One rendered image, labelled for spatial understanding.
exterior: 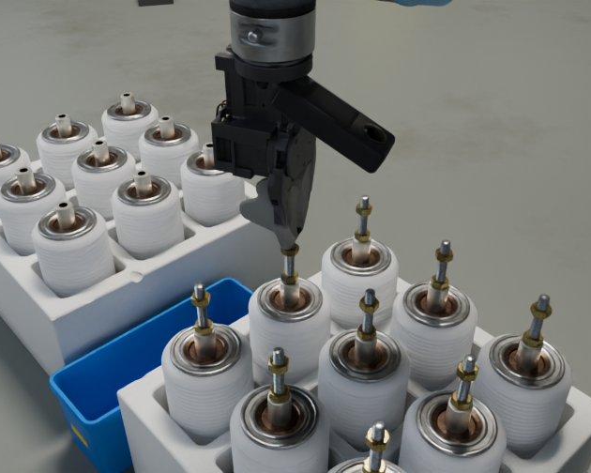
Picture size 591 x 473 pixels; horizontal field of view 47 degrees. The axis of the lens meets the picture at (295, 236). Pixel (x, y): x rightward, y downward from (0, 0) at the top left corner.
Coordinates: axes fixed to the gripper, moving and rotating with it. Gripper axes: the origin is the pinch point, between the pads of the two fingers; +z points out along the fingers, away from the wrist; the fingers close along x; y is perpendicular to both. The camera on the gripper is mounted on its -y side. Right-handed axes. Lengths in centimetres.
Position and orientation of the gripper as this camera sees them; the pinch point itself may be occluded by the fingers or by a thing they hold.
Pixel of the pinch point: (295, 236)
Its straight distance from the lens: 73.3
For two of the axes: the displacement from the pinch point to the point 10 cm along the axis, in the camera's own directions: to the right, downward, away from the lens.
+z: 0.0, 8.1, 5.9
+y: -9.3, -2.2, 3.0
